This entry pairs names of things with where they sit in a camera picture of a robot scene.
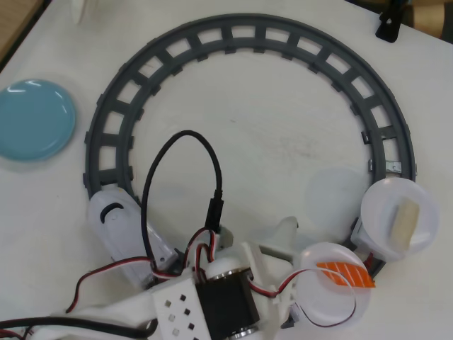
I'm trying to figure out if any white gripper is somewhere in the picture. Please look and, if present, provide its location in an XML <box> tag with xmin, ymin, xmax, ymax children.
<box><xmin>243</xmin><ymin>215</ymin><xmax>302</xmax><ymax>331</ymax></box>

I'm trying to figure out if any orange salmon sushi piece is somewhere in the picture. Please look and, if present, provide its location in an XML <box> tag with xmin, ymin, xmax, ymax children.
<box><xmin>316</xmin><ymin>261</ymin><xmax>377</xmax><ymax>290</ymax></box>

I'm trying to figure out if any pale beige sushi piece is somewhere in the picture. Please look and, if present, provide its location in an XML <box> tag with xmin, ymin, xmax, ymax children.
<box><xmin>389</xmin><ymin>200</ymin><xmax>423</xmax><ymax>246</ymax></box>

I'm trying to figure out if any white Shinkansen toy locomotive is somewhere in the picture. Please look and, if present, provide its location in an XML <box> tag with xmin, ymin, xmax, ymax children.
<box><xmin>86</xmin><ymin>189</ymin><xmax>178</xmax><ymax>286</ymax></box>

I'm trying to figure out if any blue round dish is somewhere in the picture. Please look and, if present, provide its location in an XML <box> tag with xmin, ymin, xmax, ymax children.
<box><xmin>0</xmin><ymin>78</ymin><xmax>77</xmax><ymax>163</ymax></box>

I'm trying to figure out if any white round plastic plate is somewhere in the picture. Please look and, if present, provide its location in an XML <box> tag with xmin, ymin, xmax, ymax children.
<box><xmin>296</xmin><ymin>242</ymin><xmax>373</xmax><ymax>329</ymax></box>
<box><xmin>360</xmin><ymin>178</ymin><xmax>440</xmax><ymax>264</ymax></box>

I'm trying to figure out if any black clamp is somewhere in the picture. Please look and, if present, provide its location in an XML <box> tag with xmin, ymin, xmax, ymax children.
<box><xmin>374</xmin><ymin>0</ymin><xmax>408</xmax><ymax>44</ymax></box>

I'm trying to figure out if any brown cardboard box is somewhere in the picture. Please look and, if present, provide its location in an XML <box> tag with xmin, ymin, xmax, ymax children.
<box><xmin>412</xmin><ymin>0</ymin><xmax>453</xmax><ymax>37</ymax></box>

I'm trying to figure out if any black USB cable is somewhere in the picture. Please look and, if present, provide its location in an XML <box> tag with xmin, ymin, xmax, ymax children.
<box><xmin>140</xmin><ymin>130</ymin><xmax>226</xmax><ymax>271</ymax></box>

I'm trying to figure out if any red black white servo cable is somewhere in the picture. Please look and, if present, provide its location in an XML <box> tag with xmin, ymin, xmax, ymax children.
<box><xmin>65</xmin><ymin>228</ymin><xmax>222</xmax><ymax>315</ymax></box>

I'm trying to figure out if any thick black cable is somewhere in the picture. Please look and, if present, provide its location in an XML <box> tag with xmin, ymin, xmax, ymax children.
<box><xmin>0</xmin><ymin>316</ymin><xmax>151</xmax><ymax>339</ymax></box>

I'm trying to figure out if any grey circular toy rail track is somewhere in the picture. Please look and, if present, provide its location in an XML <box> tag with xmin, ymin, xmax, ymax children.
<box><xmin>83</xmin><ymin>13</ymin><xmax>418</xmax><ymax>279</ymax></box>

